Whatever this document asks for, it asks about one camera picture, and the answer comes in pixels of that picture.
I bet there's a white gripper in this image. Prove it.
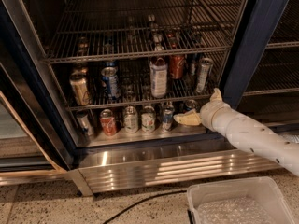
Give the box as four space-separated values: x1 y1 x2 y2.
174 88 232 132

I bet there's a silver redbull can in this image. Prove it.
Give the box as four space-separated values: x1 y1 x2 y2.
195 58 214 93

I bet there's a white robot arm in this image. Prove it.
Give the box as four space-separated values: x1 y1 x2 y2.
174 88 299 176

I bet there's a blue pepsi can bottom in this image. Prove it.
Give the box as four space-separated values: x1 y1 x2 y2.
183 99 199 113

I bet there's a blue silver can bottom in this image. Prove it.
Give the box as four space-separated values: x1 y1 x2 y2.
162 105 175 132

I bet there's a dark can behind redbull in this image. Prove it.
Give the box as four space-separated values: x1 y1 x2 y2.
187 53 200 76

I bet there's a red coca cola can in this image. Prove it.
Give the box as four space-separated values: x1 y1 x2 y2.
169 55 185 79

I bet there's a white green can bottom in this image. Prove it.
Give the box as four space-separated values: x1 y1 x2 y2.
141 105 156 133

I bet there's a white can bottom shelf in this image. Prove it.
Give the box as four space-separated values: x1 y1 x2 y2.
123 106 139 133

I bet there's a red coke can bottom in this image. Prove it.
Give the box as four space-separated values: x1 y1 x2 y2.
100 109 117 136

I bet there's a blue pepsi can middle shelf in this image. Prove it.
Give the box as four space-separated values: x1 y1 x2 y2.
101 67 121 100

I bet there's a stainless steel fridge cabinet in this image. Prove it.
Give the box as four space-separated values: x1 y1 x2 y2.
0 0 298 196

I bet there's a silver can bottom left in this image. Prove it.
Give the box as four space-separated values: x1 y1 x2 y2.
76 111 94 136

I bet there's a gold can middle shelf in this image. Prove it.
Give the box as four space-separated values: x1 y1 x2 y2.
69 73 90 106

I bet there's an open fridge glass door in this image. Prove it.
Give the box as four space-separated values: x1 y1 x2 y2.
0 37 71 185

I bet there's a white labelled drink bottle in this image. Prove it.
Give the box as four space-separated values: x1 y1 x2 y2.
149 55 168 98

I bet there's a clear plastic bin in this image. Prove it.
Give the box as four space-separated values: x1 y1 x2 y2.
187 176 297 224

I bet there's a bubble wrap sheet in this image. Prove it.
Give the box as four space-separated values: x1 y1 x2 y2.
197 197 277 224

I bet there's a middle wire shelf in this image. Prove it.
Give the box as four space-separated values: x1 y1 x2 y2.
50 51 230 112

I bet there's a right compartment wire shelf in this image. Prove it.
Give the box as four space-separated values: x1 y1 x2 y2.
244 0 299 96

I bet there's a black floor cable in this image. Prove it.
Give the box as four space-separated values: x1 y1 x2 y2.
102 189 188 224

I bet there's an upper wire shelf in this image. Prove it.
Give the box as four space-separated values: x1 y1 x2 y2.
46 0 245 64

